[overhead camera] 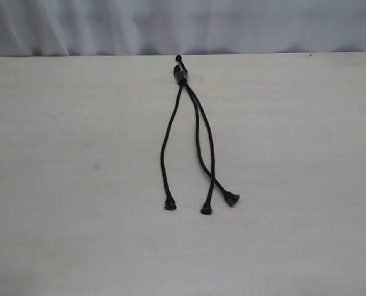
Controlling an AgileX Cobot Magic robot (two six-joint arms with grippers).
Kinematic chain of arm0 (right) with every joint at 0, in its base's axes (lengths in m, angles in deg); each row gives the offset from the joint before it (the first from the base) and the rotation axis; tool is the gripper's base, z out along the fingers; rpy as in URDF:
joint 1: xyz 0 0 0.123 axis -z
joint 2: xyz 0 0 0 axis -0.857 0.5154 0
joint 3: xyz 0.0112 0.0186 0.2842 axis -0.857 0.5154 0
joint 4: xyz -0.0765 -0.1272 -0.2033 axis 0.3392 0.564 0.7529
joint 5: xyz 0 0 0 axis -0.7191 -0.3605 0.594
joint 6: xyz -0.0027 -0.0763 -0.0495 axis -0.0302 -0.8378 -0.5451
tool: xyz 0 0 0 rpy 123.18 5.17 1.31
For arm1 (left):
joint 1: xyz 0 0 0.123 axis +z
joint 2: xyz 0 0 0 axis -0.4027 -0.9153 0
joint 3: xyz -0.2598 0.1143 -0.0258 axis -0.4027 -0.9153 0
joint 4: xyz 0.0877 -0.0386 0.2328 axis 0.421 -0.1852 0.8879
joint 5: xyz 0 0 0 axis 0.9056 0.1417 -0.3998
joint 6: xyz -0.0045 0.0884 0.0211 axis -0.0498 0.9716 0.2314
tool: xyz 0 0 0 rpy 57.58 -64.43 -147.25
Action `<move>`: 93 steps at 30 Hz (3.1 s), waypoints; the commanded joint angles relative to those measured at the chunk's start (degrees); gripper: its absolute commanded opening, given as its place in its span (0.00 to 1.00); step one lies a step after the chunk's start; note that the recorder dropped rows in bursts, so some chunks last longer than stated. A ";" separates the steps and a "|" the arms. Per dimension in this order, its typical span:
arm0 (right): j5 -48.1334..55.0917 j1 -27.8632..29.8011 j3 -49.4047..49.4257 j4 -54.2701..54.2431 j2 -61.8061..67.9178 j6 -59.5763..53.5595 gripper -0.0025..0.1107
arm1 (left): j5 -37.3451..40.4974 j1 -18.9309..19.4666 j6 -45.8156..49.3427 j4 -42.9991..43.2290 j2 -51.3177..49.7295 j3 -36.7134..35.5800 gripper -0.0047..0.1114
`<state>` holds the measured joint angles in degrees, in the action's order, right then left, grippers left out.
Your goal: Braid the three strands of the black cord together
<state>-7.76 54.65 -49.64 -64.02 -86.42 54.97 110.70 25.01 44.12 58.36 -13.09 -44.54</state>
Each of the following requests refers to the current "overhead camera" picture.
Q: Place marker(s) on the white curtain backdrop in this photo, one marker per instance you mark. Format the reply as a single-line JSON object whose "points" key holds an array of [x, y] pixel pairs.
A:
{"points": [[82, 28]]}

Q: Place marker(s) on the dark grey object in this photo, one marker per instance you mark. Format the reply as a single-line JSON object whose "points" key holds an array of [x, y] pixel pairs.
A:
{"points": [[181, 76]]}

